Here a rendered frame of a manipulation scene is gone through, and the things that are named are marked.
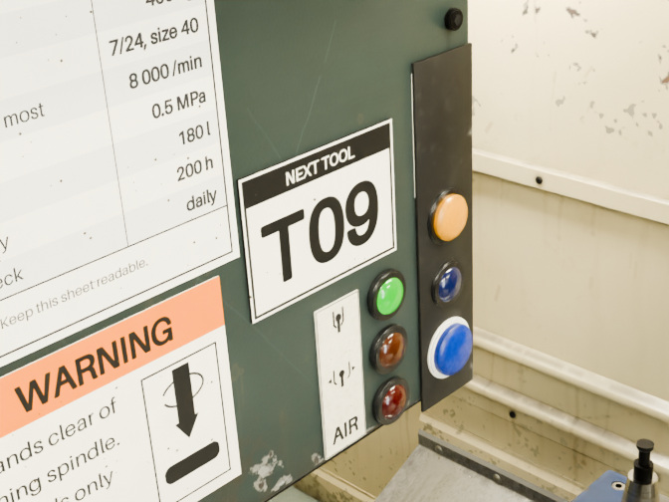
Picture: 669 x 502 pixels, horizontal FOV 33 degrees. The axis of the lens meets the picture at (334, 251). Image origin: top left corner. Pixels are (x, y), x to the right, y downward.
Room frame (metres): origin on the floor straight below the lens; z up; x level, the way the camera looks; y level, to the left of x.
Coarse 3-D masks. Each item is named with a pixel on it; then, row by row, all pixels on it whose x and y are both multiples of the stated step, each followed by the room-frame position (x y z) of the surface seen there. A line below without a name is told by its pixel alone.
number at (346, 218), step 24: (312, 192) 0.48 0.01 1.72; (336, 192) 0.49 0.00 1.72; (360, 192) 0.50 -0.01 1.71; (384, 192) 0.51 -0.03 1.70; (312, 216) 0.48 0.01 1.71; (336, 216) 0.49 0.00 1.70; (360, 216) 0.50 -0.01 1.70; (384, 216) 0.51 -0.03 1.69; (312, 240) 0.47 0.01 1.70; (336, 240) 0.49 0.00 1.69; (360, 240) 0.50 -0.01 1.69; (384, 240) 0.51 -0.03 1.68; (312, 264) 0.47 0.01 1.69; (336, 264) 0.49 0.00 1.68
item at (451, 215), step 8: (448, 200) 0.54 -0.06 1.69; (456, 200) 0.54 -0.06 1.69; (464, 200) 0.54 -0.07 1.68; (440, 208) 0.53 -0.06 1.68; (448, 208) 0.53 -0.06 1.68; (456, 208) 0.54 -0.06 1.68; (464, 208) 0.54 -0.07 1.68; (440, 216) 0.53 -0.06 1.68; (448, 216) 0.53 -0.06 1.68; (456, 216) 0.54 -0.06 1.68; (464, 216) 0.54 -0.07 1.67; (440, 224) 0.53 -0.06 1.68; (448, 224) 0.53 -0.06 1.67; (456, 224) 0.54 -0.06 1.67; (464, 224) 0.54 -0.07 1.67; (440, 232) 0.53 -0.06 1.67; (448, 232) 0.53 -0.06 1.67; (456, 232) 0.54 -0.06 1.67; (448, 240) 0.54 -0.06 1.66
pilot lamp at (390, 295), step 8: (392, 280) 0.51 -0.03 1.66; (384, 288) 0.50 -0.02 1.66; (392, 288) 0.50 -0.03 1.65; (400, 288) 0.51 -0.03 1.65; (384, 296) 0.50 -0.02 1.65; (392, 296) 0.50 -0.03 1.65; (400, 296) 0.51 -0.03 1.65; (384, 304) 0.50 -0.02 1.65; (392, 304) 0.50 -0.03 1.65; (384, 312) 0.50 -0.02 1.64
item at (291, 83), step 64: (256, 0) 0.46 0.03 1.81; (320, 0) 0.49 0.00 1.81; (384, 0) 0.52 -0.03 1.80; (448, 0) 0.55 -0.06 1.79; (256, 64) 0.46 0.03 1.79; (320, 64) 0.49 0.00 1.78; (384, 64) 0.51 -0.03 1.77; (256, 128) 0.46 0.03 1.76; (320, 128) 0.48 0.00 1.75; (384, 256) 0.51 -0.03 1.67; (256, 384) 0.45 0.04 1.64; (256, 448) 0.45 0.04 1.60; (320, 448) 0.47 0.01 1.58
